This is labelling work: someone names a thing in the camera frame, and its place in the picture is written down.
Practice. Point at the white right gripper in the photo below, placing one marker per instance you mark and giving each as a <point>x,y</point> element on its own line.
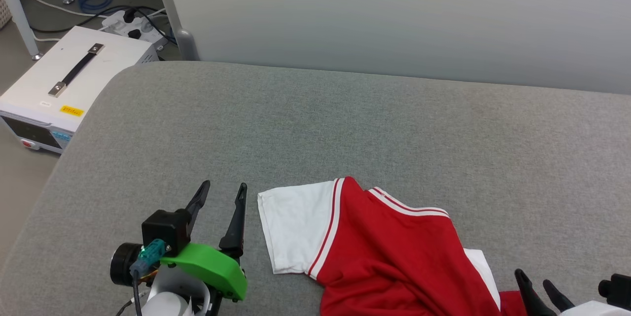
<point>601,310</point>

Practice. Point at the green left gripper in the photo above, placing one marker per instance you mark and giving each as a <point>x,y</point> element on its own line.
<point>212,266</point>

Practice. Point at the red and white t-shirt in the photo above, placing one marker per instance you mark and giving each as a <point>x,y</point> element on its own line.
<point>384,257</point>

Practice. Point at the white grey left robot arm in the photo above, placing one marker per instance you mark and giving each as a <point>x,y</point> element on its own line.
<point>172,296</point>

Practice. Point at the grey partition foot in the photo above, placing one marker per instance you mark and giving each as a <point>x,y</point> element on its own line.
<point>187,47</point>

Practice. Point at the yellow warning sticker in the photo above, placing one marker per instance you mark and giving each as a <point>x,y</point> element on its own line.
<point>72,111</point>

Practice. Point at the white power strip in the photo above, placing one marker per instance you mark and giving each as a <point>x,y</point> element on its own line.
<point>123,22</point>

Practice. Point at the white instrument box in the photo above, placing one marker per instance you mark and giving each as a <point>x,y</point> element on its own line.
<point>44,84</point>

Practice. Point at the white partition panel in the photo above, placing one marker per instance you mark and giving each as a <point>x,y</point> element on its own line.
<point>394,15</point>

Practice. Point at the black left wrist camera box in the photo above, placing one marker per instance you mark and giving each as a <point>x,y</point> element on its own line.
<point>165,229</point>

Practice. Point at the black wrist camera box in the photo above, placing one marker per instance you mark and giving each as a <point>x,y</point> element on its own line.
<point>616,290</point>
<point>165,229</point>

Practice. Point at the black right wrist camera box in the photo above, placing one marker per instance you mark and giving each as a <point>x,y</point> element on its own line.
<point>616,290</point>

